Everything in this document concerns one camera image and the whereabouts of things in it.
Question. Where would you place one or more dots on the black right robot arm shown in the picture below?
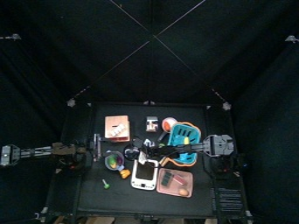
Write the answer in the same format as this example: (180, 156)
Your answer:
(218, 145)

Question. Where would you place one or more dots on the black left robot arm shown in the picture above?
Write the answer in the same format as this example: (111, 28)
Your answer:
(35, 151)

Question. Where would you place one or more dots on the white sushi roll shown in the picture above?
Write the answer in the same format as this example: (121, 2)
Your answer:
(149, 142)

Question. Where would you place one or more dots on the black toy sushi piece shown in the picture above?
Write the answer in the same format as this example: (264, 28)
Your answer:
(166, 178)

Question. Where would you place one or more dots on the grey toy bowl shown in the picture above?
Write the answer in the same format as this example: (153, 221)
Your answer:
(109, 163)

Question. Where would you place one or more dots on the green yellow toy vegetable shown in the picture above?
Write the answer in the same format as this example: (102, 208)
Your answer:
(113, 160)

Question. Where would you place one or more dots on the purple toy vegetable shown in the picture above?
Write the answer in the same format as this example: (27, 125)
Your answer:
(119, 159)

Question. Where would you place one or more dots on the white toy blocks strip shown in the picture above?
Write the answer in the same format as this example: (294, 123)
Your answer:
(118, 130)

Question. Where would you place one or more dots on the white toy tablet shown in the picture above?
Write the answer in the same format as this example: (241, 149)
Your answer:
(145, 175)

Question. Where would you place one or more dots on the yellow toy piece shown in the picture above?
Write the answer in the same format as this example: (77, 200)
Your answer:
(188, 141)

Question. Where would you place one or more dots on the orange toy pepper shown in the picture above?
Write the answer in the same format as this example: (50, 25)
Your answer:
(125, 173)

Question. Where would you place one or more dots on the teal basket with orange rim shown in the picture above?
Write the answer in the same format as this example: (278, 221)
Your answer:
(184, 131)

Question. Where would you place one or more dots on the orange and white toy ladle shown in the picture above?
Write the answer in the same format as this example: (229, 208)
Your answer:
(169, 124)

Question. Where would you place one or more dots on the small green toy piece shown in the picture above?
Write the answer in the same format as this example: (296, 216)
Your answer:
(106, 184)

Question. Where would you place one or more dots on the red toy piece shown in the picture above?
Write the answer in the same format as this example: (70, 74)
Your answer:
(180, 179)

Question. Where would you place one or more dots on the pink plastic tray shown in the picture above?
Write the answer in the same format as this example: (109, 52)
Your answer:
(175, 186)

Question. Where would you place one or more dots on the orange toy egg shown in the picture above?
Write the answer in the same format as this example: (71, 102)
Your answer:
(184, 192)

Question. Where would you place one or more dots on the white text label sticker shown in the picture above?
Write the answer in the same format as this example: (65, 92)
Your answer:
(230, 199)

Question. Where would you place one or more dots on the metal frame corner bracket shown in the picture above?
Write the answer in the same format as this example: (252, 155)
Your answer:
(226, 106)
(71, 102)

